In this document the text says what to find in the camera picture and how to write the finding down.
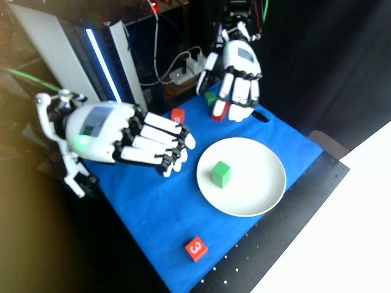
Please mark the green rectangular block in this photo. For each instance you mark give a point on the green rectangular block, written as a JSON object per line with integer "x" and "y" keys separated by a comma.
{"x": 220, "y": 174}

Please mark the white round plate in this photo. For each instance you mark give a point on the white round plate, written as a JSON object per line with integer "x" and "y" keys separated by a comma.
{"x": 259, "y": 183}

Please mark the white power strip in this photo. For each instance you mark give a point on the white power strip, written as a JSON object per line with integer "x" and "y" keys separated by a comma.
{"x": 183, "y": 76}

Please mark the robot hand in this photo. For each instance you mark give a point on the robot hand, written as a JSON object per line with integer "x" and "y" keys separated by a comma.
{"x": 241, "y": 61}
{"x": 97, "y": 134}

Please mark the white computer tower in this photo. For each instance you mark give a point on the white computer tower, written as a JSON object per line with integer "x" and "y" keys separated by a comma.
{"x": 46, "y": 49}

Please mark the red rectangular block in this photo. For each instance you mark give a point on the red rectangular block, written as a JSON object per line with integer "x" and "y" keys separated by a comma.
{"x": 220, "y": 116}

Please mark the blue cloth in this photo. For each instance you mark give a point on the blue cloth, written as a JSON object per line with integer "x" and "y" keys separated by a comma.
{"x": 146, "y": 207}

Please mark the red cube with white three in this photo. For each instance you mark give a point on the red cube with white three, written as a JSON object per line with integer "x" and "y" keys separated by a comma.
{"x": 196, "y": 248}

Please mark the green cube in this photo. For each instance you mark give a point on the green cube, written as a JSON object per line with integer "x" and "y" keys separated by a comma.
{"x": 210, "y": 98}

